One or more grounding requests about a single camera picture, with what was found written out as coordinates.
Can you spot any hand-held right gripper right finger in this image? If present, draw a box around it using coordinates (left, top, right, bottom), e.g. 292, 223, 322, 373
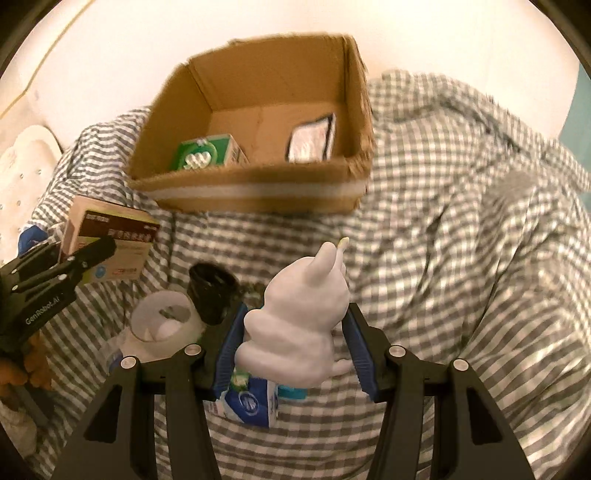
342, 302, 536, 480

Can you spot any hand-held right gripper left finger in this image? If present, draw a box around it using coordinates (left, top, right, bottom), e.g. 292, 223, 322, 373
51, 302, 252, 480

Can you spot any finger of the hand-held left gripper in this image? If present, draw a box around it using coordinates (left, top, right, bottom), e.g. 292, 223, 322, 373
14, 236, 117, 301
0, 228, 61, 278

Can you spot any brown pink carton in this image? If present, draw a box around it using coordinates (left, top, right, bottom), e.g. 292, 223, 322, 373
60, 195, 161, 283

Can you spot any black jar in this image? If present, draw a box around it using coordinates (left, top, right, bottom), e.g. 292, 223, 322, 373
188, 262, 241, 326

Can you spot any blue white tissue packet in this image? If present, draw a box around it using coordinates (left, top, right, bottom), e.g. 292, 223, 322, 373
212, 367, 309, 430

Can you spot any clear jar of cotton swabs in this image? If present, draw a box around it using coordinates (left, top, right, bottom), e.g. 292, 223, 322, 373
121, 290, 204, 365

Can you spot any brown cardboard box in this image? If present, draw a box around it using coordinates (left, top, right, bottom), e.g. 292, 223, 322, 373
126, 33, 376, 215

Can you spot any person's left hand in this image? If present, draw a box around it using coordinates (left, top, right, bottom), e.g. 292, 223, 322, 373
0, 335, 52, 400

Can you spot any white tufted headboard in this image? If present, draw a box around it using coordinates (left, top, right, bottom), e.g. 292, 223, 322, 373
0, 126, 63, 273

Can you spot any white bed sheet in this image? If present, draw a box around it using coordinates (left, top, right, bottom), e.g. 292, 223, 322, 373
0, 399, 40, 467

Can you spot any grey white checked blanket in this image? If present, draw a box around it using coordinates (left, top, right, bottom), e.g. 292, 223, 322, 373
34, 69, 591, 480

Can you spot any teal curtain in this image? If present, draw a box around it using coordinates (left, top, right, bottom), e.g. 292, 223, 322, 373
558, 62, 591, 153

